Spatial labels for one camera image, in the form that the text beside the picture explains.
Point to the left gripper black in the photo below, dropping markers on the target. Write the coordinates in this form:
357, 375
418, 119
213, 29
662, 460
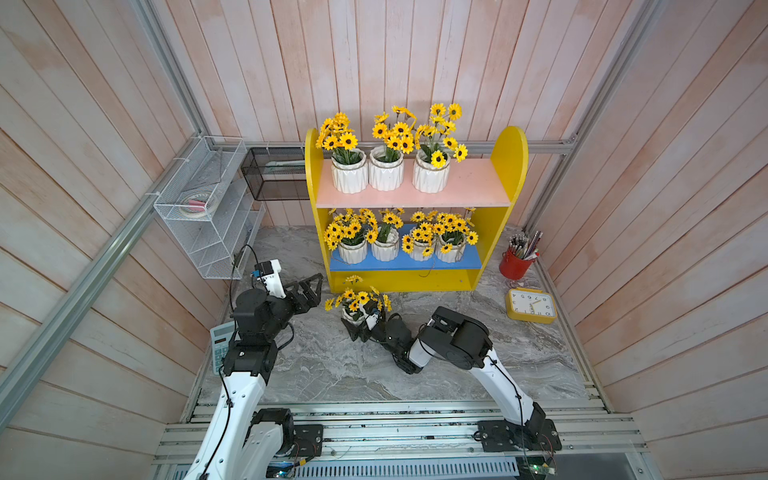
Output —
313, 300

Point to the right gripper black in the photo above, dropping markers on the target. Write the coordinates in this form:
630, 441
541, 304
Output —
354, 332

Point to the sunflower pot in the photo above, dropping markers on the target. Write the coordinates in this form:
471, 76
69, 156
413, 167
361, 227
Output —
453, 233
357, 301
383, 234
397, 139
348, 163
437, 148
350, 233
418, 243

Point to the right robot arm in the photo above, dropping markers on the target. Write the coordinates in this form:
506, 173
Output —
465, 343

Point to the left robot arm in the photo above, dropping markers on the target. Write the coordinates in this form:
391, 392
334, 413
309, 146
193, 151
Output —
241, 439

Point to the yellow shelf unit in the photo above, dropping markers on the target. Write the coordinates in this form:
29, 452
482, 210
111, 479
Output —
491, 186

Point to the light blue calculator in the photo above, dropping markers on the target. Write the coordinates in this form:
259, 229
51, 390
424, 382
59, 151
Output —
221, 337

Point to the tape roll in rack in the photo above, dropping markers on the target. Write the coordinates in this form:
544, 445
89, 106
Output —
198, 205

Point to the red pencil cup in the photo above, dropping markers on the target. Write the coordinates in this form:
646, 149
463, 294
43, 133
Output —
521, 253

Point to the yellow alarm clock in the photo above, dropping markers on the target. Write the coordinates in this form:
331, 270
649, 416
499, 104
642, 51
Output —
531, 305

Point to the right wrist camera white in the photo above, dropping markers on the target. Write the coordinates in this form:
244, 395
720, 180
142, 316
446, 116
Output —
373, 316

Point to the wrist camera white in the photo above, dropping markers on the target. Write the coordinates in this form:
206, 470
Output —
373, 316
267, 273

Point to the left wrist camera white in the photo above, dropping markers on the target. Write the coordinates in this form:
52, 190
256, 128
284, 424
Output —
267, 273

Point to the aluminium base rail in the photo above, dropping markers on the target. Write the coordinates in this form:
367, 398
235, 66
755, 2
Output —
435, 439

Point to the black wire basket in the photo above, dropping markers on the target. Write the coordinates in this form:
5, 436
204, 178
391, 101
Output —
275, 174

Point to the white wire mesh rack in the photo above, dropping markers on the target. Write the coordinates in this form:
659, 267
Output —
218, 245

